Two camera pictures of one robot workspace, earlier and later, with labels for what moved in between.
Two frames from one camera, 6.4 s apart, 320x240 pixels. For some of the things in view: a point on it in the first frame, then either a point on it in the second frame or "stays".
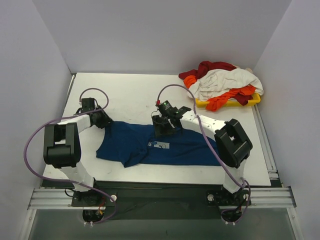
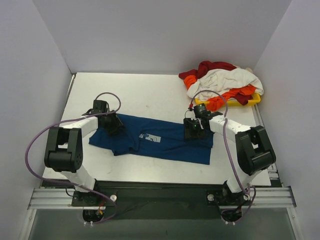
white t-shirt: [216, 82] stays
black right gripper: [161, 127] -> [191, 132]
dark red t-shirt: [206, 65] stays
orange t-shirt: [216, 103] stays
